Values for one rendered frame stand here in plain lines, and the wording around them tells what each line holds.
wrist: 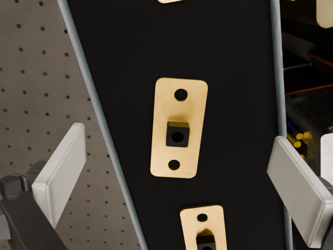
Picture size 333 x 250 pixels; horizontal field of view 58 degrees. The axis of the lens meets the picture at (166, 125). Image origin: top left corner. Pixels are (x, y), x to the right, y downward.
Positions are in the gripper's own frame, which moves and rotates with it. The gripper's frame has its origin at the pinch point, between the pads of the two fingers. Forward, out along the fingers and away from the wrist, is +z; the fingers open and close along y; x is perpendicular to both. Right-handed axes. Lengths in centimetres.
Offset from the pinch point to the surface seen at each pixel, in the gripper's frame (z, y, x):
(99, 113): 3.5, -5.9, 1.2
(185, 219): 3.8, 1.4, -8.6
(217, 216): 3.8, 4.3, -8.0
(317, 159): 9.8, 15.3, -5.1
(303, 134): 13.2, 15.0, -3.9
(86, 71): 3.5, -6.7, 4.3
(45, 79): 50, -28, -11
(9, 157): 50, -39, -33
